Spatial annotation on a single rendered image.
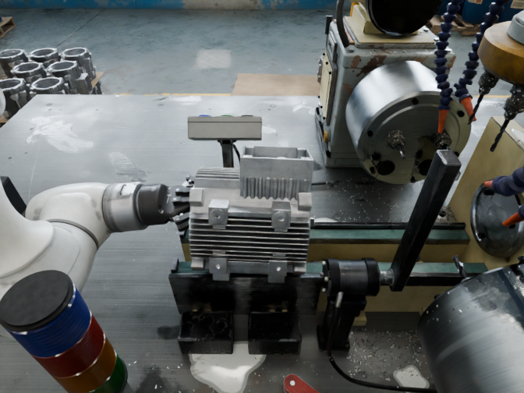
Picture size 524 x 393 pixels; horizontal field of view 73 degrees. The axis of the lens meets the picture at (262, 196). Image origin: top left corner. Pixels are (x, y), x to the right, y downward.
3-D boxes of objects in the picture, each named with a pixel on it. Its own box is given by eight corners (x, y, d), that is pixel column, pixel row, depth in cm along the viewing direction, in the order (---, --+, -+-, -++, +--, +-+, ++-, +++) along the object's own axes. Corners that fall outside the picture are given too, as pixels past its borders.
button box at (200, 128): (262, 140, 88) (262, 119, 87) (262, 138, 81) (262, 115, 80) (193, 140, 88) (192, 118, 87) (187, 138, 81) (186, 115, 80)
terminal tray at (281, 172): (304, 183, 69) (307, 147, 67) (310, 202, 59) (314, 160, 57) (242, 181, 69) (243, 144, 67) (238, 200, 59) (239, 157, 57)
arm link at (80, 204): (133, 210, 73) (112, 260, 63) (62, 216, 74) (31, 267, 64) (112, 168, 66) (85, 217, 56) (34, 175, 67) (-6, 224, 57)
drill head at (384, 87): (409, 120, 113) (434, 38, 96) (455, 196, 86) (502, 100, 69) (331, 119, 113) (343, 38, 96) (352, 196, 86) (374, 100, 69)
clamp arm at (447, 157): (401, 276, 59) (458, 149, 42) (406, 292, 56) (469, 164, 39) (380, 276, 59) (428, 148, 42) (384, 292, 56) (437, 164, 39)
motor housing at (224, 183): (297, 243, 78) (303, 160, 72) (306, 295, 60) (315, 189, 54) (207, 240, 78) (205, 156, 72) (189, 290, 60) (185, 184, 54)
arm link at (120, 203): (113, 173, 66) (144, 170, 65) (132, 208, 72) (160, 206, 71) (96, 207, 59) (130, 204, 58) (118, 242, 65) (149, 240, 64)
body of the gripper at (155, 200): (131, 207, 59) (185, 201, 58) (143, 175, 65) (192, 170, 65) (146, 236, 64) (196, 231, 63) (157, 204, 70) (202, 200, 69)
